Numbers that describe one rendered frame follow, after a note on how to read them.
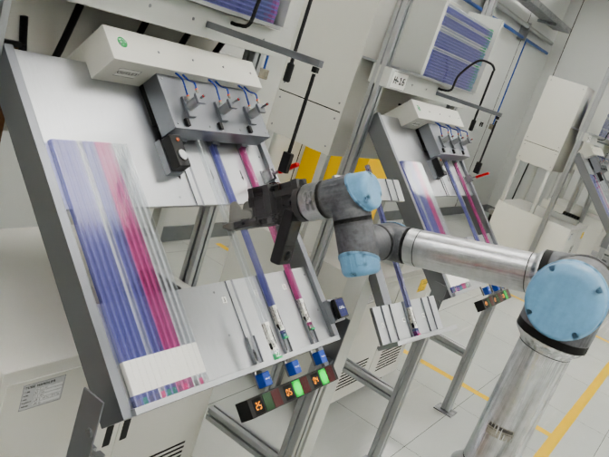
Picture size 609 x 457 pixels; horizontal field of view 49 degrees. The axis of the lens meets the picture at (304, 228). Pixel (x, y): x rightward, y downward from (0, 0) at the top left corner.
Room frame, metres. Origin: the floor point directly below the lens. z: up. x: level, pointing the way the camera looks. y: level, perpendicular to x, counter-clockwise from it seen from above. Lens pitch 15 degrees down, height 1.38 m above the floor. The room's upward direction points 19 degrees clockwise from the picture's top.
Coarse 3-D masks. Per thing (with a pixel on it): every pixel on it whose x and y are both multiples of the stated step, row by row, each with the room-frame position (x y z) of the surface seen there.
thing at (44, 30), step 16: (16, 0) 1.36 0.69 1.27; (32, 0) 1.39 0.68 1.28; (48, 0) 1.42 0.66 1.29; (64, 0) 1.45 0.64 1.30; (16, 16) 1.36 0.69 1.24; (32, 16) 1.39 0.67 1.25; (48, 16) 1.42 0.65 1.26; (64, 16) 1.46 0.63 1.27; (80, 16) 1.49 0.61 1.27; (96, 16) 1.52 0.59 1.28; (112, 16) 1.56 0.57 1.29; (16, 32) 1.37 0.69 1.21; (32, 32) 1.40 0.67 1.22; (48, 32) 1.43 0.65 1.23; (80, 32) 1.50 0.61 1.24; (160, 32) 1.69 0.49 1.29; (176, 32) 1.74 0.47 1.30; (32, 48) 1.40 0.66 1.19; (48, 48) 1.44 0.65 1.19; (208, 48) 1.85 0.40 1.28; (160, 224) 1.87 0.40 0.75
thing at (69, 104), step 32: (32, 64) 1.26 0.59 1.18; (64, 64) 1.33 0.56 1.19; (32, 96) 1.21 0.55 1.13; (64, 96) 1.28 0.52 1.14; (96, 96) 1.35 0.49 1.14; (128, 96) 1.43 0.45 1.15; (64, 128) 1.23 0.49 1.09; (96, 128) 1.30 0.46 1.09; (128, 128) 1.37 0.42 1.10; (192, 160) 1.49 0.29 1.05; (224, 160) 1.59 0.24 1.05; (256, 160) 1.70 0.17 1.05; (160, 192) 1.34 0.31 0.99; (192, 192) 1.42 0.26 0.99; (224, 192) 1.52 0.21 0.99
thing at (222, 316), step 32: (192, 288) 1.26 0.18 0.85; (224, 288) 1.33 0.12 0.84; (256, 288) 1.42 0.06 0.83; (288, 288) 1.51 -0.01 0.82; (192, 320) 1.21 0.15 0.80; (224, 320) 1.28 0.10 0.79; (256, 320) 1.36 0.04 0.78; (288, 320) 1.45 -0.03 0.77; (320, 320) 1.55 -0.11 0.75; (224, 352) 1.23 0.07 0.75; (256, 352) 1.30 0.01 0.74; (288, 352) 1.39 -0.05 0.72
